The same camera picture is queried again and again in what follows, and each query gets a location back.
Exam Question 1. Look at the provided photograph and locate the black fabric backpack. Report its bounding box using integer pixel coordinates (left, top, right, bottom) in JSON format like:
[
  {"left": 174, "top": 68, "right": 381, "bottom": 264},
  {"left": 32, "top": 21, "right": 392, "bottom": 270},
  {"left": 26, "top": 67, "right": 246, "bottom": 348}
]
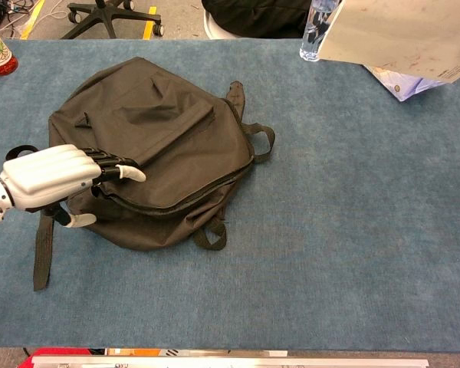
[{"left": 4, "top": 56, "right": 276, "bottom": 291}]

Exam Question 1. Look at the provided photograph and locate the white round seat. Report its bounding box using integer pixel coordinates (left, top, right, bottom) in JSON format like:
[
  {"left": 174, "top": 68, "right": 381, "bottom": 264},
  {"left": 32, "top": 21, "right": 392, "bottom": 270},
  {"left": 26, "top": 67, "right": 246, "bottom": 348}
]
[{"left": 202, "top": 9, "right": 233, "bottom": 40}]

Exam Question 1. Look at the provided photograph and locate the red object under table edge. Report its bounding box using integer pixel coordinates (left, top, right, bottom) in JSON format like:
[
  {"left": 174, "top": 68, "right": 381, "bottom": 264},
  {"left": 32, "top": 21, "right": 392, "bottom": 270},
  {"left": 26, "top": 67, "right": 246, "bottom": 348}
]
[{"left": 22, "top": 347, "right": 108, "bottom": 368}]

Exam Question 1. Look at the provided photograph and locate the yellow and white Lexicon book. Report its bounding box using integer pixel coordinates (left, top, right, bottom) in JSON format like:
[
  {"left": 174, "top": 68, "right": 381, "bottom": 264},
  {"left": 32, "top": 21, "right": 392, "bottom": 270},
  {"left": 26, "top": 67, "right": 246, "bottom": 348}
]
[{"left": 317, "top": 0, "right": 460, "bottom": 84}]

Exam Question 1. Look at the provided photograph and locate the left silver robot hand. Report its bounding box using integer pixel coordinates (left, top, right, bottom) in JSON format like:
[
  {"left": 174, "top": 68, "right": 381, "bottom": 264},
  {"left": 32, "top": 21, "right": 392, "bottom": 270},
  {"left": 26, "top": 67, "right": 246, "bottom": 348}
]
[{"left": 0, "top": 144, "right": 146, "bottom": 229}]

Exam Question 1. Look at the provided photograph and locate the black garment on seat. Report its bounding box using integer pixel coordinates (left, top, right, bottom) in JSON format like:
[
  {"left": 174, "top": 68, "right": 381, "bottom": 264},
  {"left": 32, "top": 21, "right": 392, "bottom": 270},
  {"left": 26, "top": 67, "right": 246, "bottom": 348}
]
[{"left": 201, "top": 0, "right": 311, "bottom": 39}]

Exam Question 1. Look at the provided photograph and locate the clear plastic water bottle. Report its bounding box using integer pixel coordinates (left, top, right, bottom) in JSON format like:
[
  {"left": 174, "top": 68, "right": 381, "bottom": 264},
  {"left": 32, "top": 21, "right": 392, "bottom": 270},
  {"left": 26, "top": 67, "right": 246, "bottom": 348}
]
[{"left": 299, "top": 0, "right": 340, "bottom": 62}]

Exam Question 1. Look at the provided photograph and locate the white and purple tissue pack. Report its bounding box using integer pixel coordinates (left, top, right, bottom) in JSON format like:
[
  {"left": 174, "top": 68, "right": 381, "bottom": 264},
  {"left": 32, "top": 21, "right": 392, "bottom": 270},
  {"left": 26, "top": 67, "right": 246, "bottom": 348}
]
[{"left": 363, "top": 64, "right": 457, "bottom": 103}]

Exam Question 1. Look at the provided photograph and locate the tangle of floor cables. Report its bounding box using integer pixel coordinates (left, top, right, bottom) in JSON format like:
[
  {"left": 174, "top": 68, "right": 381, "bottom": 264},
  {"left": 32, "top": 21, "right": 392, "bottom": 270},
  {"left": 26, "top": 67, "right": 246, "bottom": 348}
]
[{"left": 0, "top": 0, "right": 72, "bottom": 39}]

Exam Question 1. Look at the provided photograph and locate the black office chair base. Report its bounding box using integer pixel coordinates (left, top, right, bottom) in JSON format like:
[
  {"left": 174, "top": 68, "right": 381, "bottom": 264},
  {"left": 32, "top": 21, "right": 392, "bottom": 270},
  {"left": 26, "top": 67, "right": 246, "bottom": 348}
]
[{"left": 61, "top": 0, "right": 165, "bottom": 40}]

